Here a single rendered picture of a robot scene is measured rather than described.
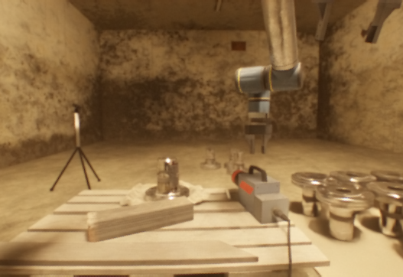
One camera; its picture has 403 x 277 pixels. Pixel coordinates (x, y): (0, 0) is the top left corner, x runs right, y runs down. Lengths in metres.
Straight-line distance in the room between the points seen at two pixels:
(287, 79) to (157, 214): 0.77
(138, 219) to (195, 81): 5.37
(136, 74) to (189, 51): 1.54
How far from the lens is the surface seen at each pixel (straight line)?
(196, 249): 0.86
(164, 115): 6.11
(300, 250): 0.96
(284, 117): 6.59
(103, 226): 0.99
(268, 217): 1.10
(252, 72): 0.99
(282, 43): 0.88
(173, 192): 1.29
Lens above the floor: 0.63
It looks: 6 degrees down
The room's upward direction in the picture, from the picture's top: straight up
